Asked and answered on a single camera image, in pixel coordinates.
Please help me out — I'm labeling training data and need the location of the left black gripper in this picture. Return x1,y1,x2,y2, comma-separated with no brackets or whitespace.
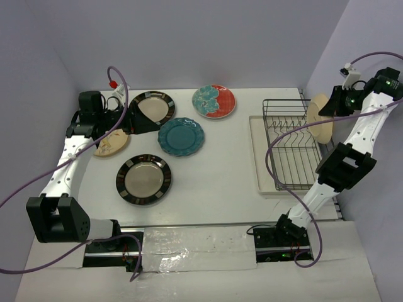
98,101,160,135

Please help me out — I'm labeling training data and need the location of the beige bird plate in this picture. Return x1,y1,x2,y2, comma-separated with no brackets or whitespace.
307,94,334,145
94,129,130,157

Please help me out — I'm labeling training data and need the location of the teal scalloped plate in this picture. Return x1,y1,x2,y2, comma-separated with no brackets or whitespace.
157,117,205,157

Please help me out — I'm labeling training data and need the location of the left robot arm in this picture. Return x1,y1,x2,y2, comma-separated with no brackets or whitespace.
26,91,170,251

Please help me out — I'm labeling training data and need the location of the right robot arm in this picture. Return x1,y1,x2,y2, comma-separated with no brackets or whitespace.
273,67,402,246

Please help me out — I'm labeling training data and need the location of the black rim plate rear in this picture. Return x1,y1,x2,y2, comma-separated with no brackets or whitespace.
129,91,176,125

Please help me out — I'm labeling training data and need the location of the black rim plate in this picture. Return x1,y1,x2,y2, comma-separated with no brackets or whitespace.
129,91,176,125
115,154,173,206

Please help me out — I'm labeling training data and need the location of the black rim plate front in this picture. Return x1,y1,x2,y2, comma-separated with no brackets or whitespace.
115,154,173,206

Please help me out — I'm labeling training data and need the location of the white drain tray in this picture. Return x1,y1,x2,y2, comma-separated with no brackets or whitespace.
249,116,307,195

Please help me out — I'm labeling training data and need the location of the red and teal floral plate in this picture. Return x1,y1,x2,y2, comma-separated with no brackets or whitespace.
191,84,236,119

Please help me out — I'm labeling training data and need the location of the silver tape sheet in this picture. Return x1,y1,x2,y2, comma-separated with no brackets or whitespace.
142,226,257,273

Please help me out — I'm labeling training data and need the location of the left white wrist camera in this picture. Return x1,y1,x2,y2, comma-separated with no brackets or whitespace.
109,81,126,103

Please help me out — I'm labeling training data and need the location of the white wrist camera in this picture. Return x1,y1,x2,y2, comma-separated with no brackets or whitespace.
339,63,361,89
109,81,126,103

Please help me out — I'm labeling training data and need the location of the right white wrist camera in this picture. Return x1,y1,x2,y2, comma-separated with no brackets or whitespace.
339,63,361,89

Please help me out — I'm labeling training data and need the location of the black wire dish rack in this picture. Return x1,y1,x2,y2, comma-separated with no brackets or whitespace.
262,99,334,193

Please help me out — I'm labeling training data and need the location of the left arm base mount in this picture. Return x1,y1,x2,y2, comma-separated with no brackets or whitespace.
82,237,139,272

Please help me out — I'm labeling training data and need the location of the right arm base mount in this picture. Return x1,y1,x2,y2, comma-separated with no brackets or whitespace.
246,224,314,263

